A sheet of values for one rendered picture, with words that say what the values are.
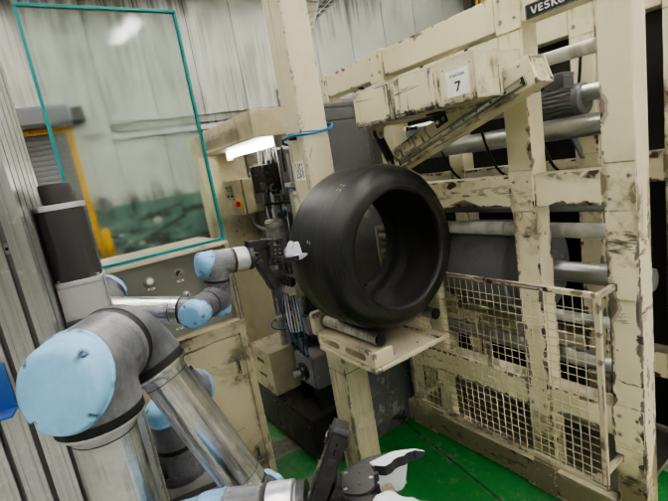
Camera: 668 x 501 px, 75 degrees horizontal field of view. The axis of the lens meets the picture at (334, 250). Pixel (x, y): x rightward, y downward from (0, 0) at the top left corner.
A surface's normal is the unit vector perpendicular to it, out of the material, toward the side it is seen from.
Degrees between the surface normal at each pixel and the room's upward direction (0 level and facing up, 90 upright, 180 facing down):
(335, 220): 66
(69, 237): 90
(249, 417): 90
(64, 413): 82
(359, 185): 49
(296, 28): 90
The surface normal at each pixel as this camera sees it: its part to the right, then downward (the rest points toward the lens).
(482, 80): 0.57, 0.07
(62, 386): -0.04, 0.07
